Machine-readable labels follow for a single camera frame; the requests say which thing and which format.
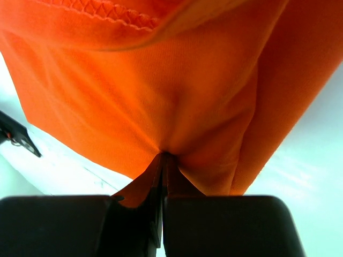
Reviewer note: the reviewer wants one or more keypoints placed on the orange t-shirt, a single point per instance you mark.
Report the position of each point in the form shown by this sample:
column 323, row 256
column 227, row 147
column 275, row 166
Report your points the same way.
column 218, row 84

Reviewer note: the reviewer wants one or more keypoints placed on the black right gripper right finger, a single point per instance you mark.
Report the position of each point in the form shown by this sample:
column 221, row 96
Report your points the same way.
column 198, row 225

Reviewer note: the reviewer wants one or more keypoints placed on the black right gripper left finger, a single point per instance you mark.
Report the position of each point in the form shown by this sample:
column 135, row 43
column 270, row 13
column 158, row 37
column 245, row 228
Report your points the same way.
column 127, row 223

